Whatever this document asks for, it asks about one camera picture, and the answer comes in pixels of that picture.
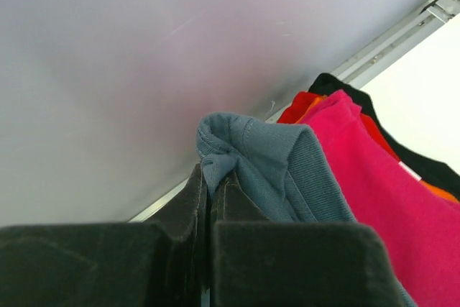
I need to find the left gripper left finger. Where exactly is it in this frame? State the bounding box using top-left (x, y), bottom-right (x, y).
top-left (1, 166), bottom-right (206, 306)

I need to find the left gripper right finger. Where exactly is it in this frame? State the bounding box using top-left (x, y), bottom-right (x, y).
top-left (210, 173), bottom-right (408, 306)

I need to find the grey-blue t shirt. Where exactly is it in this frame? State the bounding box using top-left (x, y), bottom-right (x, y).
top-left (195, 111), bottom-right (420, 307)

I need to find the red folded t shirt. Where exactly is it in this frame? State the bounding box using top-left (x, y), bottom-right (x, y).
top-left (277, 91), bottom-right (401, 162)

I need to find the magenta folded t shirt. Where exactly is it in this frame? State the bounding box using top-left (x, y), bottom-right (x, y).
top-left (300, 90), bottom-right (459, 306)

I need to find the orange folded t shirt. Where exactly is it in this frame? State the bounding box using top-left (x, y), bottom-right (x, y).
top-left (296, 96), bottom-right (459, 203)

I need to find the black folded t shirt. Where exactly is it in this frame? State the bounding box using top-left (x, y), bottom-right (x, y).
top-left (308, 72), bottom-right (460, 202)

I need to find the aluminium frame rail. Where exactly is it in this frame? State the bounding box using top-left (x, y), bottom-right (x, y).
top-left (127, 0), bottom-right (460, 224)

